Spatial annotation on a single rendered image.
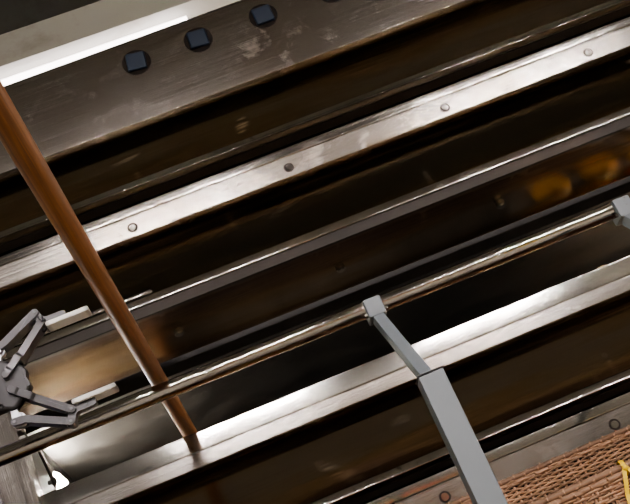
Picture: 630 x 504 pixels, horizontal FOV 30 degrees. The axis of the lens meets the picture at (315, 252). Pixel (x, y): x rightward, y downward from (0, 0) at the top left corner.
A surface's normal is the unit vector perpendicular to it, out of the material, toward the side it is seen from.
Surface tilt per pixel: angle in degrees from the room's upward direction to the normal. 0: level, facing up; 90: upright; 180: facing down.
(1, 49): 180
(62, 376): 171
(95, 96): 90
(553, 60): 90
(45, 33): 180
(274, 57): 90
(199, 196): 90
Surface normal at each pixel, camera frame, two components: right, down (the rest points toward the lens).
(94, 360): 0.37, 0.77
